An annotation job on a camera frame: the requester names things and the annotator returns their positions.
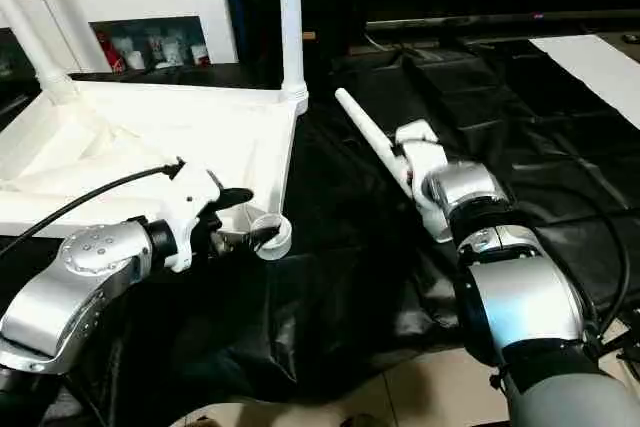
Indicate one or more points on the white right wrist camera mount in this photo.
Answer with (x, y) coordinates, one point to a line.
(425, 152)

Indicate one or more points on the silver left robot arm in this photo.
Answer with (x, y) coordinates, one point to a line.
(85, 267)

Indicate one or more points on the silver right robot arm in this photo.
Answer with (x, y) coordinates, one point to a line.
(520, 297)

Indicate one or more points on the white plastic table leg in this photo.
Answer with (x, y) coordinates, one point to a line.
(367, 127)
(291, 22)
(30, 37)

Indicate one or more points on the red white bottle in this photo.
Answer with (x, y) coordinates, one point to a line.
(111, 54)

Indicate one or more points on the white glass-door cabinet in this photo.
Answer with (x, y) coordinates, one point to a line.
(140, 2)

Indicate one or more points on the black plastic mat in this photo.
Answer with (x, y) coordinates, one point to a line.
(525, 147)

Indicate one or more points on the white flat board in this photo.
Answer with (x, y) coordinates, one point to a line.
(590, 72)

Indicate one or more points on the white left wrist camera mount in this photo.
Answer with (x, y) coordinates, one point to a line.
(195, 202)

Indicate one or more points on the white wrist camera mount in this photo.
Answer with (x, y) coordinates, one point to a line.
(195, 202)
(425, 152)

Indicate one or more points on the white plastic table top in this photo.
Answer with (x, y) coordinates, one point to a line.
(150, 147)

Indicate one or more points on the white cup with red label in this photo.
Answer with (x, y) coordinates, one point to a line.
(200, 54)

